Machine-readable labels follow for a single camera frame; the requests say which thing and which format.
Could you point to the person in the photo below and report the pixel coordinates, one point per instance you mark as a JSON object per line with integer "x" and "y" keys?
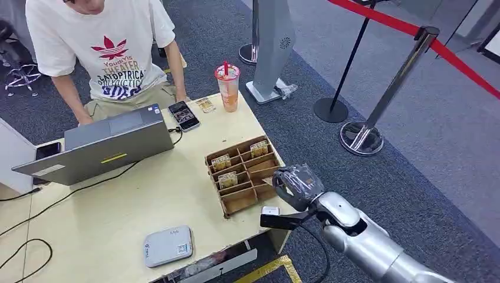
{"x": 105, "y": 31}

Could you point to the black office chair chrome base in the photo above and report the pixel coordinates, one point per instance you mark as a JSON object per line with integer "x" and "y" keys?
{"x": 23, "y": 76}

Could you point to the orange drink cup red straw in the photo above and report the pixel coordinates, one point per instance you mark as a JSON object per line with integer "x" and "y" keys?
{"x": 228, "y": 91}

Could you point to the thin black pole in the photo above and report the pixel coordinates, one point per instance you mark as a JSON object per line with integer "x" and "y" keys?
{"x": 457, "y": 29}

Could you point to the person's right hand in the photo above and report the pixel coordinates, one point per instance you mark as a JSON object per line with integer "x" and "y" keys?
{"x": 86, "y": 120}

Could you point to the person's left hand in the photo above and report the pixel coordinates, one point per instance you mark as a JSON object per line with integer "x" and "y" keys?
{"x": 181, "y": 98}

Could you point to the chrome stanchion with wide base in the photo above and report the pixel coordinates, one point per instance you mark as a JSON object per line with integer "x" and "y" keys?
{"x": 394, "y": 86}

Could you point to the black stanchion with round base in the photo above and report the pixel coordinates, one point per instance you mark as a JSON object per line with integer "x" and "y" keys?
{"x": 332, "y": 110}

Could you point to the flat grey square device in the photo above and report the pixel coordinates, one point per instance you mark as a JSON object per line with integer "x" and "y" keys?
{"x": 168, "y": 247}

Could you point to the chrome stanchion behind kiosk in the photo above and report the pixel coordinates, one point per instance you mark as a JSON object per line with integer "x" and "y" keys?
{"x": 250, "y": 52}

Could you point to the grey kiosk stand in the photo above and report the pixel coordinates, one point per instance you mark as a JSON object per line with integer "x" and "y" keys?
{"x": 275, "y": 43}

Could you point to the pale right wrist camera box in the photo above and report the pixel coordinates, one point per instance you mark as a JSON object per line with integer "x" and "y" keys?
{"x": 270, "y": 211}

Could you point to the wooden compartment card box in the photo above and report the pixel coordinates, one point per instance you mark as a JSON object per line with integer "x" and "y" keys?
{"x": 238, "y": 199}

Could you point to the white cabinet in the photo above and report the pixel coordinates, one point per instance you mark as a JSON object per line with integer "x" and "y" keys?
{"x": 13, "y": 156}

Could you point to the smartphone with lit screen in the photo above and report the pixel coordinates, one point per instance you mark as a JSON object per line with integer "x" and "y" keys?
{"x": 184, "y": 115}

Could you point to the crumpled clear plastic bag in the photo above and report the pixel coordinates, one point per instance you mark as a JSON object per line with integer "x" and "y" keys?
{"x": 287, "y": 89}

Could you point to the black phone with dark screen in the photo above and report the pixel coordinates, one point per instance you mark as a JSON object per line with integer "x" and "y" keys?
{"x": 48, "y": 150}

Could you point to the grey open laptop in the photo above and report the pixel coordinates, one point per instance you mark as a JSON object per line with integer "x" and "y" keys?
{"x": 113, "y": 146}

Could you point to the red barrier belt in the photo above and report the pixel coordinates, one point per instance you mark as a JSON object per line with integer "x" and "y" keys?
{"x": 390, "y": 21}

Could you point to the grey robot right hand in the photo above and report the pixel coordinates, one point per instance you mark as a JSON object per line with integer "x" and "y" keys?
{"x": 298, "y": 187}

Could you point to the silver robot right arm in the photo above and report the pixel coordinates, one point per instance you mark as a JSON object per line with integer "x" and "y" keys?
{"x": 367, "y": 242}

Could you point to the black framed sign stand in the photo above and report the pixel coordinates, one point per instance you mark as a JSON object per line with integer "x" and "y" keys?
{"x": 488, "y": 47}

